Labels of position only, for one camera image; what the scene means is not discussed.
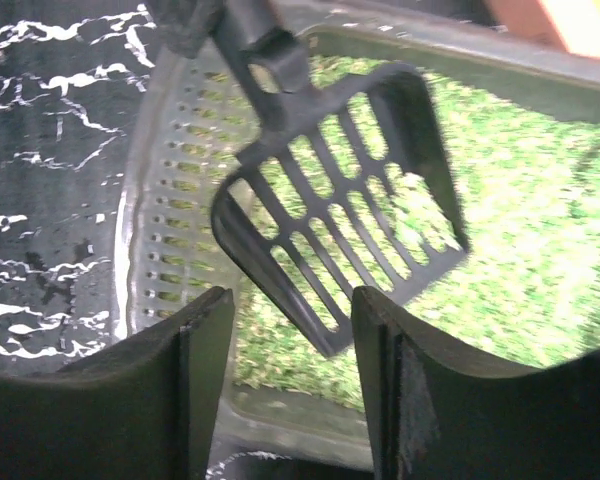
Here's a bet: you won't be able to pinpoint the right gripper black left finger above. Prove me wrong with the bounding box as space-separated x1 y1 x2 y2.
0 287 234 479

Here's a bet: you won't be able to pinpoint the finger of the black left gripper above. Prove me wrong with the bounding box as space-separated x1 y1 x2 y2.
154 0 225 58

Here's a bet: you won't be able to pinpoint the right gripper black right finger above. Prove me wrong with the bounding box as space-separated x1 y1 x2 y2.
351 287 600 479

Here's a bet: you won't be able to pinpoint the black slotted litter scoop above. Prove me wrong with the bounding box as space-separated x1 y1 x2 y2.
210 1 469 357

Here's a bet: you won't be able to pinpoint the dark green litter box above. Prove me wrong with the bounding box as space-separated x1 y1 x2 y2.
114 26 600 479

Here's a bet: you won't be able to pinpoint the peach plastic file organizer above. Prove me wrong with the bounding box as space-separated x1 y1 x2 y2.
486 0 600 60

